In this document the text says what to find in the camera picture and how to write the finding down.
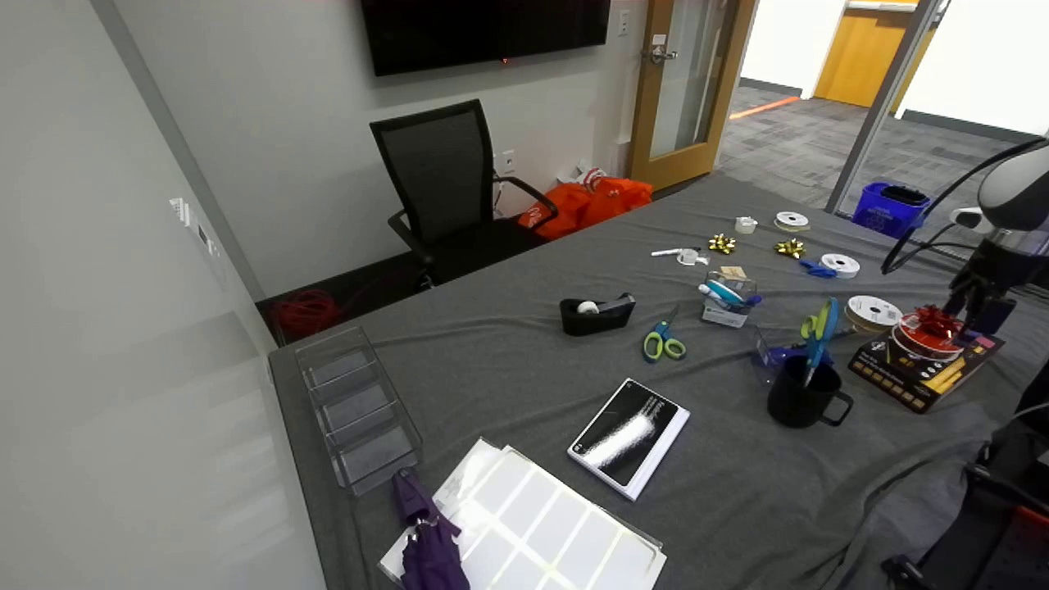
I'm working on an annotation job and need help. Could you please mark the red ribbon spool disc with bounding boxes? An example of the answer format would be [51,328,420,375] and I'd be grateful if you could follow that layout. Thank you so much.
[892,317,961,359]

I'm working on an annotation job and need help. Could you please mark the green blue scissors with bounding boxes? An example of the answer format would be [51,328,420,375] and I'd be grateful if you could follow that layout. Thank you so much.
[639,322,689,363]

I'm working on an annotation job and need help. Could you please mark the black mesh office chair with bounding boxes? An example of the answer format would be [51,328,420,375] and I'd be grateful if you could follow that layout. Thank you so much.
[369,100,556,284]

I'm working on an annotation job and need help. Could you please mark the gold gift bow near spool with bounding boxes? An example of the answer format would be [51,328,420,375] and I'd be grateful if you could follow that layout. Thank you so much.
[777,241,806,264]

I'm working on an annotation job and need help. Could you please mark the gold gift bow near marker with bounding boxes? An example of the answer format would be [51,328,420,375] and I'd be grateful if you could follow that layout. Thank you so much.
[708,234,737,257]

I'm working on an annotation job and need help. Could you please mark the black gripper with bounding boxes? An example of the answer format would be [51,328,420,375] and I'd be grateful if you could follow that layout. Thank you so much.
[943,270,1015,334]

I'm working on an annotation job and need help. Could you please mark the white ribbon spool beside box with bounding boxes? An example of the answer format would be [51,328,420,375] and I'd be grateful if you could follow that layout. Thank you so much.
[844,296,902,334]

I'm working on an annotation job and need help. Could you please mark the clear plastic tray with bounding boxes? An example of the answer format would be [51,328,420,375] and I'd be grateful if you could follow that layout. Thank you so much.
[295,334,415,494]

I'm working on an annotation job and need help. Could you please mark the small beige stamp block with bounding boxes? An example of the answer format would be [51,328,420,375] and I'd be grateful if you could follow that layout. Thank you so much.
[721,265,747,282]

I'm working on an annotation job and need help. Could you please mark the clear tape dispenser roll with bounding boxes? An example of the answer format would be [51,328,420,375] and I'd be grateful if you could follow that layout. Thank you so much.
[675,249,708,270]

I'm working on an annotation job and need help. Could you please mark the white spool with blue ribbon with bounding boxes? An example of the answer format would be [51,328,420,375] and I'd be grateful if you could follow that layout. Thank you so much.
[801,252,863,280]

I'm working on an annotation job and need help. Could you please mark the red gift bow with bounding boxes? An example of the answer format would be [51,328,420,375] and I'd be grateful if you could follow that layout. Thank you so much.
[913,304,961,341]

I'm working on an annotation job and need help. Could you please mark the black illustrated box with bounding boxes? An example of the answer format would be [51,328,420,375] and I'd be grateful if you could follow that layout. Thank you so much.
[849,332,1003,414]

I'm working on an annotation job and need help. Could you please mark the blue bin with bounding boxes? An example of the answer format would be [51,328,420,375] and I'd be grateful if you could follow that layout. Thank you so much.
[853,181,926,236]

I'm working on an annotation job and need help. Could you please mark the wall television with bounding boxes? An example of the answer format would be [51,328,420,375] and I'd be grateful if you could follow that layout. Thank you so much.
[361,0,609,75]

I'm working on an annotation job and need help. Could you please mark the purple cloth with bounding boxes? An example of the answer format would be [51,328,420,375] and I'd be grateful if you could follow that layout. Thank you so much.
[394,469,467,590]

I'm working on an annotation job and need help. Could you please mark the black desk tape dispenser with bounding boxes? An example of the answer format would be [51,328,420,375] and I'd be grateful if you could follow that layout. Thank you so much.
[560,292,636,334]

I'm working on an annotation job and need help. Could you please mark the orange bag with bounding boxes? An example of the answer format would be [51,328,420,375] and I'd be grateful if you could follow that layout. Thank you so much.
[513,177,652,241]

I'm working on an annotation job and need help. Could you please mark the black white notebook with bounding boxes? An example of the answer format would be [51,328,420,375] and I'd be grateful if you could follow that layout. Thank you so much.
[567,378,692,501]

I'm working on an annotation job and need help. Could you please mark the black mug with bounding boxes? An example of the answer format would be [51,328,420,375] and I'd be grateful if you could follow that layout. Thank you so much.
[768,359,855,431]

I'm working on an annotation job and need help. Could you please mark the white ribbon spool far edge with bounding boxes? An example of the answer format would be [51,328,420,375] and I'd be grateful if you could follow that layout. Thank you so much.
[774,209,808,234]

